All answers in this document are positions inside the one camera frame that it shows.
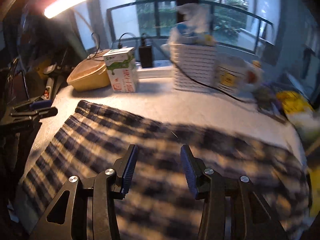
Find black charger adapter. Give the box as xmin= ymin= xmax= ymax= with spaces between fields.
xmin=139 ymin=33 xmax=153 ymax=68

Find white green milk carton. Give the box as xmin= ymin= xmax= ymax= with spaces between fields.
xmin=103 ymin=47 xmax=138 ymax=93

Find yellow packet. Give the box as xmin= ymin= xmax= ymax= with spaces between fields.
xmin=276 ymin=90 xmax=313 ymax=115

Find yellow lidded food container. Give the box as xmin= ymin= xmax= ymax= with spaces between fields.
xmin=67 ymin=56 xmax=110 ymax=92

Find black power cable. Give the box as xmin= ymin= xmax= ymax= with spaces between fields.
xmin=89 ymin=32 xmax=258 ymax=104

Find silver spray can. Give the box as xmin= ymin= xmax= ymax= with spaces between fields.
xmin=42 ymin=77 xmax=54 ymax=100

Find white desk lamp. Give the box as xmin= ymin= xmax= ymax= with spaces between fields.
xmin=44 ymin=0 xmax=100 ymax=53

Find white perforated basket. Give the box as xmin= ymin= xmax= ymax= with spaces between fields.
xmin=170 ymin=44 xmax=217 ymax=93

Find plaid pajama pants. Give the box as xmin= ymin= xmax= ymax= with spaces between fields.
xmin=22 ymin=100 xmax=309 ymax=239

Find white bear mug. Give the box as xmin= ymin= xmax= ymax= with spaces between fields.
xmin=214 ymin=53 xmax=264 ymax=95

